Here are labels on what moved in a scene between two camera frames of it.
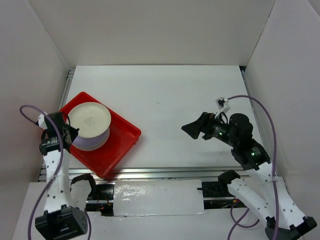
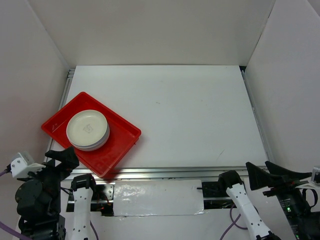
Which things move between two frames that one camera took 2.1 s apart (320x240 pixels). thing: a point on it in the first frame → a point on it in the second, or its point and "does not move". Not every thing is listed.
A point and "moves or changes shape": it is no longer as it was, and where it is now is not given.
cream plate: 92,119 moves or changes shape
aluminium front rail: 156,173 does not move
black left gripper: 74,131 → 69,160
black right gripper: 202,123 → 261,176
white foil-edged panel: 160,197 does not move
